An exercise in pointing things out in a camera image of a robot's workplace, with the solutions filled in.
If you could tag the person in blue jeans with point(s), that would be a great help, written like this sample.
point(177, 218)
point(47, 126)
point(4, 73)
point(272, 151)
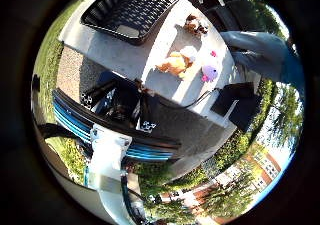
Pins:
point(263, 53)

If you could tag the black cart with blue stripes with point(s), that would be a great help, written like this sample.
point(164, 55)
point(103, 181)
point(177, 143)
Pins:
point(100, 118)

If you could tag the black plastic laundry basket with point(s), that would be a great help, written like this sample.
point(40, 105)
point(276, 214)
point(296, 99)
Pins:
point(133, 13)

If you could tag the orange striped tiger plush toy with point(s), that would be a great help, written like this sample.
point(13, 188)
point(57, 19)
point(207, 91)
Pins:
point(175, 64)

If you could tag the small pink toy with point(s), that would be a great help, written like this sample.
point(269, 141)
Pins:
point(213, 53)

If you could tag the black metal bench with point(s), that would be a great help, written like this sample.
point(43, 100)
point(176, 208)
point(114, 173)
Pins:
point(233, 15)

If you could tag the red and white building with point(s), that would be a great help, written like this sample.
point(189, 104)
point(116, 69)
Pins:
point(253, 171)

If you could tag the brown and white dog plush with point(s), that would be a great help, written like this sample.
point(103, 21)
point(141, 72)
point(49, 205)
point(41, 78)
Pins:
point(196, 24)

